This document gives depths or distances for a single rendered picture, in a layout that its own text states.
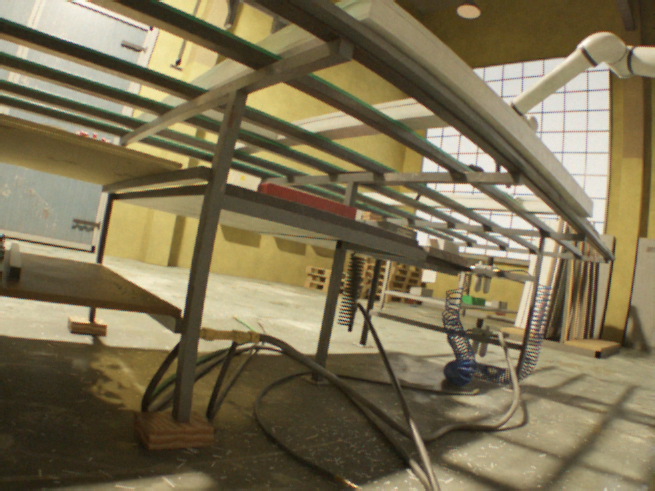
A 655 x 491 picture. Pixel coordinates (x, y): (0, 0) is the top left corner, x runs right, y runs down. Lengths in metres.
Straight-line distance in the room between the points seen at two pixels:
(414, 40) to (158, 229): 6.45
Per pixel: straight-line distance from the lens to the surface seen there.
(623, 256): 8.36
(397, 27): 0.80
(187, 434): 0.98
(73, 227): 7.03
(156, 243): 7.05
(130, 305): 0.94
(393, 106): 1.23
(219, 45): 0.86
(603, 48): 1.91
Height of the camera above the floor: 0.45
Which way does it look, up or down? 1 degrees up
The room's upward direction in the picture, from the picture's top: 10 degrees clockwise
